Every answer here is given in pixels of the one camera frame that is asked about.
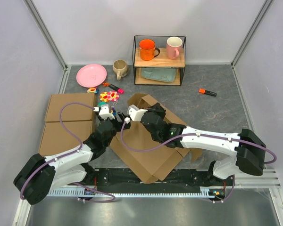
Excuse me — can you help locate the teal block toy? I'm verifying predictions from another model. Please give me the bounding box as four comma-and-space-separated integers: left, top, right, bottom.
98, 101, 107, 107

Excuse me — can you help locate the pink plastic plate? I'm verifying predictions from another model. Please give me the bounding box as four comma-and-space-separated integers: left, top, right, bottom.
76, 64, 107, 88

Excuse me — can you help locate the orange highlighter marker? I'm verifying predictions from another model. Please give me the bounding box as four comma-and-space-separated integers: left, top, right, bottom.
199, 89, 217, 97

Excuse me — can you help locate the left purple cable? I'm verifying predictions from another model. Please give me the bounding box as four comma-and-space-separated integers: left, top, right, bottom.
19, 101, 102, 201

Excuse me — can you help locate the yellow red smiley toy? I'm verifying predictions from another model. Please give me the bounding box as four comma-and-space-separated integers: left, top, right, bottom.
87, 87, 99, 94

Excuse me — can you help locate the brown cardboard box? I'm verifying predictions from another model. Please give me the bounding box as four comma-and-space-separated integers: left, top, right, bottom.
108, 93, 202, 185

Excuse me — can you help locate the pink ceramic mug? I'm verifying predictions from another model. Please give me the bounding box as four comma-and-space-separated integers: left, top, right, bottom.
166, 36, 183, 60

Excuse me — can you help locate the folded flat cardboard box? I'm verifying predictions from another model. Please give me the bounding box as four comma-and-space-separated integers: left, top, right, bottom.
39, 93, 97, 156

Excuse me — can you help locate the pink highlighter marker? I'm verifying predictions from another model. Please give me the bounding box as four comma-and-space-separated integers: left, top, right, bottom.
109, 84, 124, 94

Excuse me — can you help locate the beige ceramic mug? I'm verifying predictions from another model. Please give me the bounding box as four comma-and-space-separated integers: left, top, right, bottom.
113, 60, 129, 81

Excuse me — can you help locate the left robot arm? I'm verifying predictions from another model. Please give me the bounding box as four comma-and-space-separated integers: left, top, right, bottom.
13, 112, 131, 205

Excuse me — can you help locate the black wire shelf rack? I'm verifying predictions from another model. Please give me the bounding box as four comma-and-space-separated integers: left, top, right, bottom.
132, 35, 186, 86

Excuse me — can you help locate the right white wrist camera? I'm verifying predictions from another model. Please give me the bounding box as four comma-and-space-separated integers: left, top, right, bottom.
125, 105, 148, 124

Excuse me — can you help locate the green ceramic tray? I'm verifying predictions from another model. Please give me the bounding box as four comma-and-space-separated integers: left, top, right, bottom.
141, 68, 176, 83

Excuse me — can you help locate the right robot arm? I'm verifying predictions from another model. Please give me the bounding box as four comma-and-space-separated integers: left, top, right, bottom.
141, 103, 266, 186

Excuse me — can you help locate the grey slotted cable duct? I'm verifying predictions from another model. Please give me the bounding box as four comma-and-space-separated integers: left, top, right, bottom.
47, 186, 215, 198

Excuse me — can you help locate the purple cable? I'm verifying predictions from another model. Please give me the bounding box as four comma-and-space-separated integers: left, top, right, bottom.
19, 101, 102, 201
120, 121, 277, 165

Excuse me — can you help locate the pink petal smiley toy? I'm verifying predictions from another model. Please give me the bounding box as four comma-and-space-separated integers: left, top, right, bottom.
108, 91, 119, 102

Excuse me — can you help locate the sunflower toy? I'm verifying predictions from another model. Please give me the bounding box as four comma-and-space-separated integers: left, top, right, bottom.
100, 92, 109, 103

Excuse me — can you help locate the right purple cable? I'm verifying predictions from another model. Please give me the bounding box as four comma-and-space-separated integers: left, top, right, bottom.
120, 121, 277, 165

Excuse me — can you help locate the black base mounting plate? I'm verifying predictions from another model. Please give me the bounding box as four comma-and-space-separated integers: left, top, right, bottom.
81, 168, 233, 187

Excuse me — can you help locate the small orange flower toy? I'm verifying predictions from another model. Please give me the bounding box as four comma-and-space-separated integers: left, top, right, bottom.
102, 82, 110, 87

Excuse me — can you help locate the orange enamel mug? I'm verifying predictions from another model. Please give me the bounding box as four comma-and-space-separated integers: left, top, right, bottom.
139, 39, 160, 61

